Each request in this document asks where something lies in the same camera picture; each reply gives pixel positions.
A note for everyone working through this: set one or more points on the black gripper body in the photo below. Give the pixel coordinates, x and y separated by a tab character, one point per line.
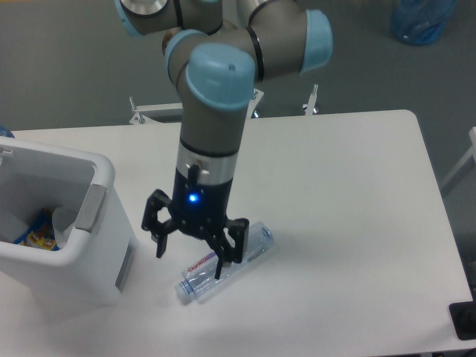
197	208

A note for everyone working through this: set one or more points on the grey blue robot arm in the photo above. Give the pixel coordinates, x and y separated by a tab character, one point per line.
214	71

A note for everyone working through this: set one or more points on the blue plastic bag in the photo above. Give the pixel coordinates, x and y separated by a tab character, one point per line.
420	22

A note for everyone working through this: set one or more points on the white frame at right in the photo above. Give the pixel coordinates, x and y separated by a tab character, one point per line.
461	169

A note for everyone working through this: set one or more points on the blue yellow snack wrapper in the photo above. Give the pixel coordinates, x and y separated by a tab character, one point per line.
40	234

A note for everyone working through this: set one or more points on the white trash can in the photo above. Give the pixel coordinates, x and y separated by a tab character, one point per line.
93	264

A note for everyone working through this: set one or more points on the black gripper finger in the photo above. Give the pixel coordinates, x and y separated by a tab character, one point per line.
229	241
160	230

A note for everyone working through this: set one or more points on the black clamp on table edge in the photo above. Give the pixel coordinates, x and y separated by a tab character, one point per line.
463	317

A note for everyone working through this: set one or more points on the blue object at left edge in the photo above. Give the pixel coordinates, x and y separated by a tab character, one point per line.
5	132

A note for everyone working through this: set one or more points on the clear plastic water bottle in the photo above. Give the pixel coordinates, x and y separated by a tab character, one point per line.
198	280

